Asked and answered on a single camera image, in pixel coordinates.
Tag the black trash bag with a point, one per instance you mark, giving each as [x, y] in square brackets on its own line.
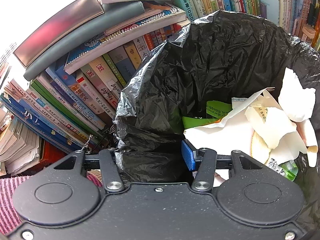
[216, 57]

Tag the torn white orange cardboard box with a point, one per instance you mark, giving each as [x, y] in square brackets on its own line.
[303, 140]

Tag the small white plastic jar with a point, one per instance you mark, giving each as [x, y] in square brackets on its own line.
[308, 34]

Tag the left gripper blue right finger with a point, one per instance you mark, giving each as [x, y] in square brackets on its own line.
[203, 162]

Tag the green clear snack bag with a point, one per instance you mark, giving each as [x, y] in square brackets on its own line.
[236, 135]

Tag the white tissue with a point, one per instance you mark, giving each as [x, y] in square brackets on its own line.
[297, 102]

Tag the left row of books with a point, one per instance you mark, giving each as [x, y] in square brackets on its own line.
[74, 100]

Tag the torn white paper piece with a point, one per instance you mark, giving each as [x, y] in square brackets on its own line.
[270, 123]

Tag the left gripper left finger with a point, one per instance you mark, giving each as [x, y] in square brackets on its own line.
[112, 181]

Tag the stack of flat books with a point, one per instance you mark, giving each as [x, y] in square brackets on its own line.
[73, 25]

